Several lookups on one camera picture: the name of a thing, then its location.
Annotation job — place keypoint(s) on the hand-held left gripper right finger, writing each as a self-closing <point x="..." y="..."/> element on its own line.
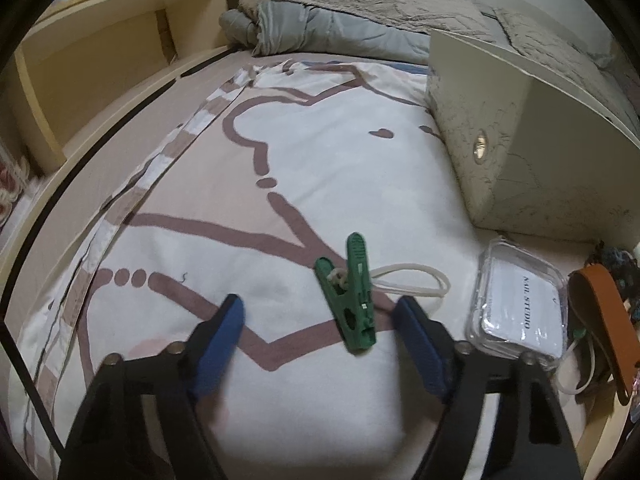
<point x="420" y="347"/>

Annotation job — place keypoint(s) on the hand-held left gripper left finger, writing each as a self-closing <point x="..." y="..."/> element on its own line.
<point x="220" y="347"/>

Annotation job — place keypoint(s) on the grey duvet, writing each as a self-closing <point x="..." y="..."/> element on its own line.
<point x="340" y="30"/>

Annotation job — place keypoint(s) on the clear plastic case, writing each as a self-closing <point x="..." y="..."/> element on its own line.
<point x="520" y="305"/>

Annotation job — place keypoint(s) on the printed blanket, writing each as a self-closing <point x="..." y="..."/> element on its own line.
<point x="325" y="170"/>

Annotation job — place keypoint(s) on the beige quilted blanket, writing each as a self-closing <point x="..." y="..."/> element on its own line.
<point x="380" y="0"/>
<point x="550" y="40"/>

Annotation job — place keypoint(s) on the white storage box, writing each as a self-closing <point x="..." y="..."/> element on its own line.
<point x="525" y="160"/>

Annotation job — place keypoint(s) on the white rubber band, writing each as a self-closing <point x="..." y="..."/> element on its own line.
<point x="445" y="283"/>

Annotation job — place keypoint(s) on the green clothespin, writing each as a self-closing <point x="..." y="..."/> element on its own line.
<point x="357" y="310"/>

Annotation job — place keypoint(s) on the light wooden shelf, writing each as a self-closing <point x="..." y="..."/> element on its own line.
<point x="100" y="60"/>

